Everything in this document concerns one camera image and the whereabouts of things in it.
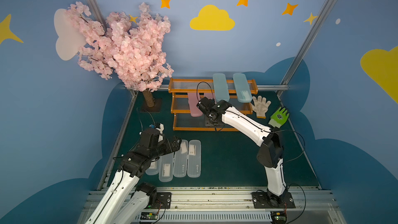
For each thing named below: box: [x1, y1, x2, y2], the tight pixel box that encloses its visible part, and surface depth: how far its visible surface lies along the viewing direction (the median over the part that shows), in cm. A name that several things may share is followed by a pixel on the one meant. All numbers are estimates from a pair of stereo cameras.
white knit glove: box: [250, 95, 272, 119], surface depth 117 cm
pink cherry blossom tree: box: [64, 1, 175, 108], surface depth 70 cm
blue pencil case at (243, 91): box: [232, 73, 253, 104], surface depth 82 cm
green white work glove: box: [268, 106, 290, 129], surface depth 108 cm
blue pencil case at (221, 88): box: [212, 73, 231, 103], surface depth 84 cm
